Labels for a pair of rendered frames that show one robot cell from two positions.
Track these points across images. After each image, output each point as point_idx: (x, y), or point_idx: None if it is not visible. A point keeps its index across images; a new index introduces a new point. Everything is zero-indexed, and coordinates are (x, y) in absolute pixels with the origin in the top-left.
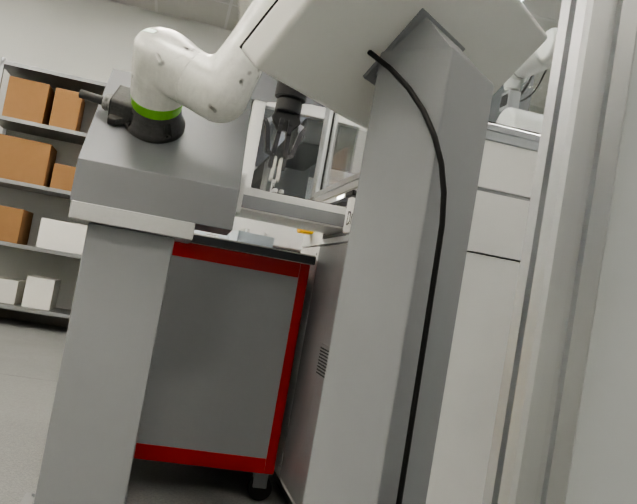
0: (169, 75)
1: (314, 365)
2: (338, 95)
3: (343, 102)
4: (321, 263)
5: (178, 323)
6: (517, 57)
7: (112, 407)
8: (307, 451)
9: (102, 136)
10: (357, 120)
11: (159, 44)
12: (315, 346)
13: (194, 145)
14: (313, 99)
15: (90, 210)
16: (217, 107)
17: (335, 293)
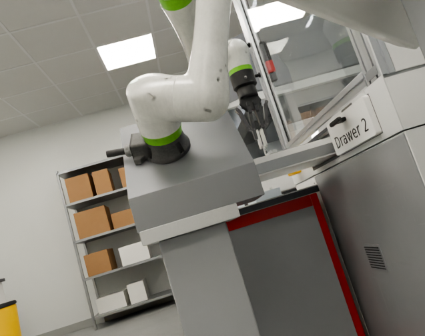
0: (163, 104)
1: (364, 262)
2: (351, 1)
3: (355, 8)
4: (323, 187)
5: (249, 279)
6: None
7: None
8: (400, 331)
9: (137, 175)
10: (368, 25)
11: (145, 86)
12: (356, 248)
13: (203, 148)
14: (332, 15)
15: (156, 233)
16: (211, 107)
17: (355, 202)
